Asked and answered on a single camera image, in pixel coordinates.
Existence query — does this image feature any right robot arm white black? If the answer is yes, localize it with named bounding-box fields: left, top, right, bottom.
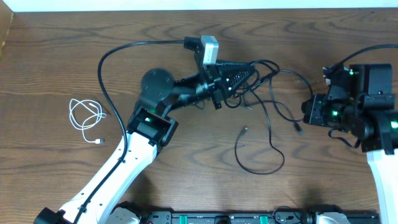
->
left=302, top=93, right=397, bottom=223

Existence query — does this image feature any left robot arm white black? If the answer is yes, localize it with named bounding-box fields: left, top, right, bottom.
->
left=34, top=62, right=256, bottom=223

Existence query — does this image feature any white cable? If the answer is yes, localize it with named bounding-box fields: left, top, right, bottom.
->
left=68, top=98, right=108, bottom=146

